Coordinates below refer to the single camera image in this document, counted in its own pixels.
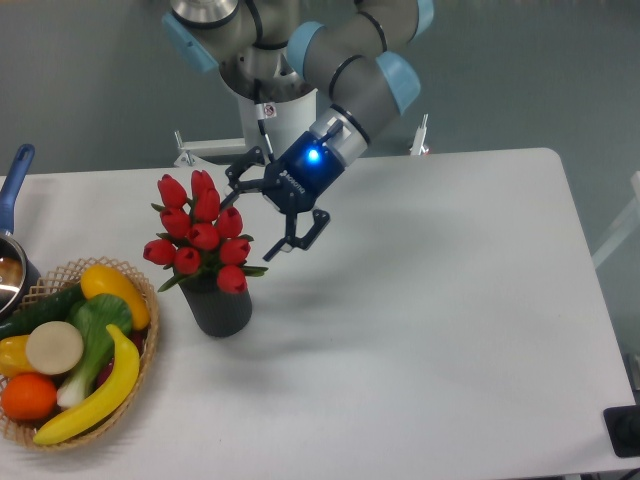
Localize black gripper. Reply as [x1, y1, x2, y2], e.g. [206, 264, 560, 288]
[220, 132, 345, 262]

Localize red tulip bouquet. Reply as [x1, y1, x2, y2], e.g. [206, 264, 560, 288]
[143, 170, 268, 294]

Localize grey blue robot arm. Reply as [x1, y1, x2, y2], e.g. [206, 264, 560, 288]
[162, 1, 434, 252]

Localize dark grey ribbed vase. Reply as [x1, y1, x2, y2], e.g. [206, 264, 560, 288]
[178, 276, 253, 338]

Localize yellow squash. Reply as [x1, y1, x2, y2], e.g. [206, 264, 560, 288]
[80, 264, 150, 331]

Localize green bok choy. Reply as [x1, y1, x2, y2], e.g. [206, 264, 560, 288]
[57, 294, 132, 410]

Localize yellow banana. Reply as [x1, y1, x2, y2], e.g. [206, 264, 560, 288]
[33, 324, 140, 446]

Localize green cucumber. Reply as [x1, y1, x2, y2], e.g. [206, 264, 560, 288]
[1, 283, 85, 340]

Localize beige round disc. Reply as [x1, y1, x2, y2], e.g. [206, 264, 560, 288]
[25, 321, 84, 375]

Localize yellow bell pepper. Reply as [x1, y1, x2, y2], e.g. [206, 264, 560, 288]
[0, 335, 36, 378]

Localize orange fruit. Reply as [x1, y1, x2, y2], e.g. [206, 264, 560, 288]
[1, 373, 57, 421]

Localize black device at edge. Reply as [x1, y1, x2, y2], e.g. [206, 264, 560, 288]
[603, 405, 640, 458]

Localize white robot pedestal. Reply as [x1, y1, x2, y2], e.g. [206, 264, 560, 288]
[174, 90, 317, 167]

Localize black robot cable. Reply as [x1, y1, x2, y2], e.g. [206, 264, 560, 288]
[252, 78, 277, 163]

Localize blue handled saucepan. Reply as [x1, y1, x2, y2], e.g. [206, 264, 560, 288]
[1, 144, 40, 321]

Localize white frame at right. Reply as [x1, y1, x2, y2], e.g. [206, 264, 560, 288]
[591, 171, 639, 269]

